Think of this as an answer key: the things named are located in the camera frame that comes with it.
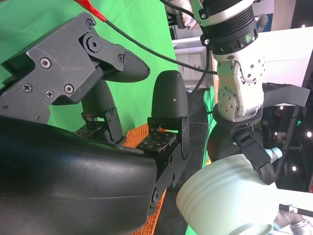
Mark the orange wicker basket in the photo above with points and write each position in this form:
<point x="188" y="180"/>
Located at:
<point x="137" y="133"/>

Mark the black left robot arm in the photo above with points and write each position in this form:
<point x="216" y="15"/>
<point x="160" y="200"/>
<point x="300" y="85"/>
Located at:
<point x="239" y="73"/>

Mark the green cloth-covered table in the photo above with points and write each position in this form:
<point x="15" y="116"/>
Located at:
<point x="210" y="115"/>

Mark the white cabinet with drawers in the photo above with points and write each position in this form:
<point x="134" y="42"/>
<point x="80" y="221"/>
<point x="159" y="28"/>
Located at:
<point x="188" y="61"/>

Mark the white partition board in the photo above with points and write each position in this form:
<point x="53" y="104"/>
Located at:
<point x="288" y="61"/>

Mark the black metal truss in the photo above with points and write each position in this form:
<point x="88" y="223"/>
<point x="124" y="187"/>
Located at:
<point x="291" y="129"/>

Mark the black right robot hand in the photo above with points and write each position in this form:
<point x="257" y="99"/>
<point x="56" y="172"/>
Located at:
<point x="61" y="183"/>

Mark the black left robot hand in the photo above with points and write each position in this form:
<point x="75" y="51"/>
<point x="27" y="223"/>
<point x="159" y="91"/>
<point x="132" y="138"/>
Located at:
<point x="225" y="137"/>

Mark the green tablecloth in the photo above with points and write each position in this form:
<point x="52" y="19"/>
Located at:
<point x="146" y="19"/>

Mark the pale grey-green bowl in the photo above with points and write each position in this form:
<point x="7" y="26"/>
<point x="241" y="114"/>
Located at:
<point x="220" y="195"/>

